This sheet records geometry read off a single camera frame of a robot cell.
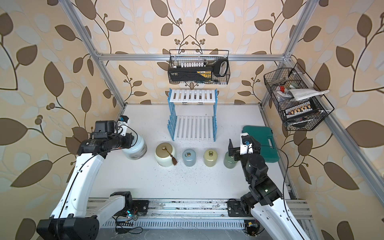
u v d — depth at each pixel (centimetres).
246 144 56
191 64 83
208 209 75
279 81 84
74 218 38
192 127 105
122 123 66
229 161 82
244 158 63
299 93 64
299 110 68
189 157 84
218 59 91
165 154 83
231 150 65
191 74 84
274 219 47
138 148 75
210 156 83
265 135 97
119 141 63
